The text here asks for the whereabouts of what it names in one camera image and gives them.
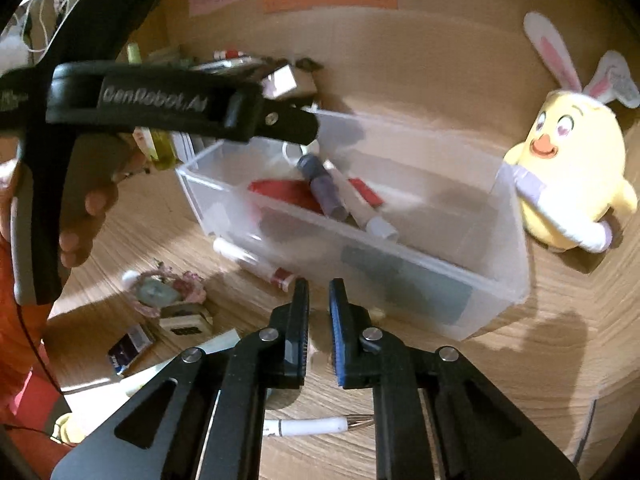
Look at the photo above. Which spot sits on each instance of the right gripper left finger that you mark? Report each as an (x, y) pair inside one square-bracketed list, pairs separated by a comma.
[(201, 416)]

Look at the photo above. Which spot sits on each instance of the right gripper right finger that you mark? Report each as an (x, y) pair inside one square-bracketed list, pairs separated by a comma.
[(436, 415)]

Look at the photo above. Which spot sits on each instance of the white pen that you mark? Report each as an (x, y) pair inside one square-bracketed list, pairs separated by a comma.
[(311, 427)]

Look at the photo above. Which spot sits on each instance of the small stamp block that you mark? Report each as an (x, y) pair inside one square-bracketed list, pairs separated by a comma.
[(186, 320)]

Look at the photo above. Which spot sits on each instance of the blue Max staple box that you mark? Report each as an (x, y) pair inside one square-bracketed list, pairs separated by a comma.
[(124, 352)]

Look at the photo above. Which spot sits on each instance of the white tube red cap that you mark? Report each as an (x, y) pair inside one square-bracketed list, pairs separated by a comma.
[(258, 266)]

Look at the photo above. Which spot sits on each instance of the white tape roll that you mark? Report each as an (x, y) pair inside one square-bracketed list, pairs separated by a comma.
[(292, 152)]

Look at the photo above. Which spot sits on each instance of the pink cosmetic tube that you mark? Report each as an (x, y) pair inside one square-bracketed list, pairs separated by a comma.
[(365, 216)]

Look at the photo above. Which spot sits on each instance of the red foil pouch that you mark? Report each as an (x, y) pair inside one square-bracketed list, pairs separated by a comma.
[(298, 192)]

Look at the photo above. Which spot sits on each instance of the purple black tube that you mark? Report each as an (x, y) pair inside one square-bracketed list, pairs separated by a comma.
[(322, 187)]

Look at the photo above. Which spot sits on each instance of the dark green bottle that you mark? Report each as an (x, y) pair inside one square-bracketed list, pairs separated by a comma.
[(411, 287)]

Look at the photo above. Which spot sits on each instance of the person's left hand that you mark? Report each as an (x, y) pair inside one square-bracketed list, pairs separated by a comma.
[(78, 231)]

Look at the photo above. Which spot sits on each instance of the yellow spray bottle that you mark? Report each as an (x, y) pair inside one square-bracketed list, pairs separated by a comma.
[(157, 147)]

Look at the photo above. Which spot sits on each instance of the stack of books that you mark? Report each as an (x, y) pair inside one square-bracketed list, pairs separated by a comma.
[(249, 66)]

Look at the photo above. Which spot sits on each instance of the red white marker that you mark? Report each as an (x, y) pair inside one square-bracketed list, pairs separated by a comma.
[(230, 54)]

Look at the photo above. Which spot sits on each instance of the clear plastic storage bin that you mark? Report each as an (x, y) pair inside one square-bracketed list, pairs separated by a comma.
[(416, 222)]

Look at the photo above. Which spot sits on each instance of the small white box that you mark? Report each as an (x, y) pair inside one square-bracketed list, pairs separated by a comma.
[(287, 82)]

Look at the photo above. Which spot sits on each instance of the yellow chick plush toy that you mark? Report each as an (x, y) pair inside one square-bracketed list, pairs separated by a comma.
[(569, 171)]

